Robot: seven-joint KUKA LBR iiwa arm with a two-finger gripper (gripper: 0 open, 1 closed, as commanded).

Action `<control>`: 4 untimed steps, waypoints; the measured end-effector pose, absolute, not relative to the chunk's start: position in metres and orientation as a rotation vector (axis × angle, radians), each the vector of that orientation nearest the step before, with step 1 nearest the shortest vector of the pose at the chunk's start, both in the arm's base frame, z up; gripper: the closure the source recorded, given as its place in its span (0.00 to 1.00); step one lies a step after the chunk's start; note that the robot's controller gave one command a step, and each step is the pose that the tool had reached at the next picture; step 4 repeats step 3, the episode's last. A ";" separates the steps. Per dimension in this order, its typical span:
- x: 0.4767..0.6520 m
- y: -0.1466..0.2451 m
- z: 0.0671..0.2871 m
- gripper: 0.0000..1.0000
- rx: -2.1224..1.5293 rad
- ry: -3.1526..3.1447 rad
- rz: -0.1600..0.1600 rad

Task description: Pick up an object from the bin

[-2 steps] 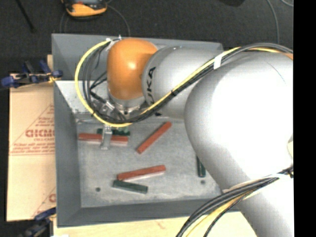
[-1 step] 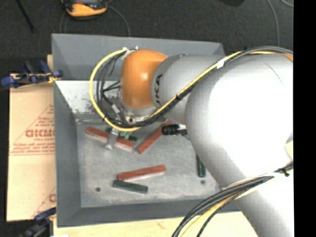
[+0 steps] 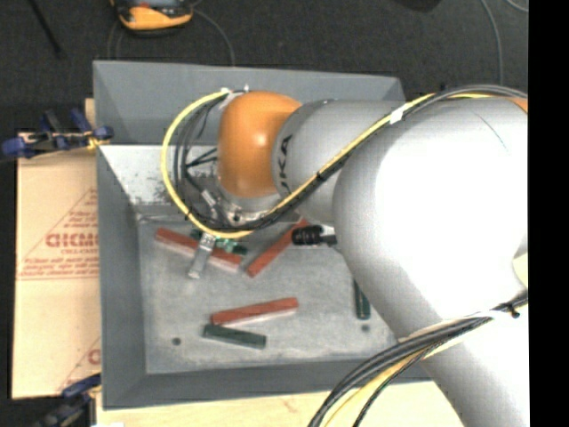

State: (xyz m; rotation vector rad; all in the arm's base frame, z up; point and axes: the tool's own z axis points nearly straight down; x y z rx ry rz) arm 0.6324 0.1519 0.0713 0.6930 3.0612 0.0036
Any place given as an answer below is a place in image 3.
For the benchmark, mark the pale grey metal gripper finger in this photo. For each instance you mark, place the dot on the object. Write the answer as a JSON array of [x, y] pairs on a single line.
[[200, 256]]

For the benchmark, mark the red-brown flat block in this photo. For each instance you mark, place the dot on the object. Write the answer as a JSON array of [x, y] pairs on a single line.
[[178, 240], [253, 311], [266, 258]]

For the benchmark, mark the grey metal bin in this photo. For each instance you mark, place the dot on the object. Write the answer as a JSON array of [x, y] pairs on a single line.
[[284, 283]]

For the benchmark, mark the dark green flat block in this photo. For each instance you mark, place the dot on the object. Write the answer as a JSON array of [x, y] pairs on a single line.
[[234, 336], [361, 303]]

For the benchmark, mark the brown cardboard board with red print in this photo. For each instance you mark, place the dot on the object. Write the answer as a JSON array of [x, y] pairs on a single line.
[[53, 309]]

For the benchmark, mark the black cylinder on white bracket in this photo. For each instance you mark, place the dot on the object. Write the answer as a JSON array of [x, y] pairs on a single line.
[[306, 236]]

